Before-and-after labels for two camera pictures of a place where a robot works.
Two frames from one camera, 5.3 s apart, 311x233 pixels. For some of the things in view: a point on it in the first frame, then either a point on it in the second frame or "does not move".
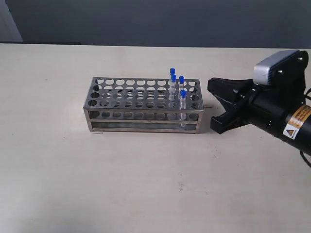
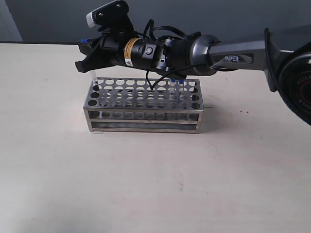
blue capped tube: x=173 y=90 does not move
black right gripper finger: x=235 y=116 -> x=94 y=61
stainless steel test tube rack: x=144 y=103 does not move
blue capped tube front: x=182 y=104 -> x=94 y=74
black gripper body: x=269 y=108 -> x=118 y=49
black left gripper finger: x=228 y=91 -> x=89 y=48
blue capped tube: x=181 y=86 does not move
